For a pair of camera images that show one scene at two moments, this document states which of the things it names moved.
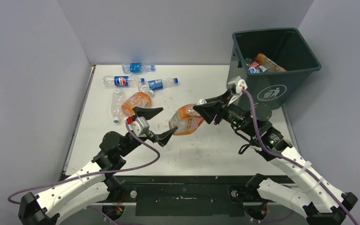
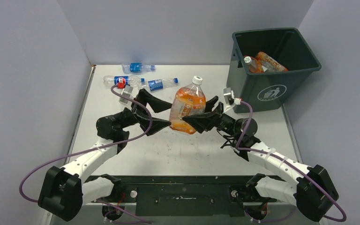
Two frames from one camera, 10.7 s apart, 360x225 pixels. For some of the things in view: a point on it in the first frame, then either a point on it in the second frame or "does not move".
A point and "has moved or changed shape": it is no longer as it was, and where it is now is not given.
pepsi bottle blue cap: x=122 y=81 does not move
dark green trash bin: x=273 y=63 does not move
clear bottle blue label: x=137 y=68 does not move
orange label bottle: x=269 y=64 does not move
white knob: x=133 y=194 does not move
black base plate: x=187 y=196 does not move
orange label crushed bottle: x=141 y=100 has moved or changed shape
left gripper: x=146 y=113 -> x=155 y=105
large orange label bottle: x=187 y=119 -> x=253 y=64
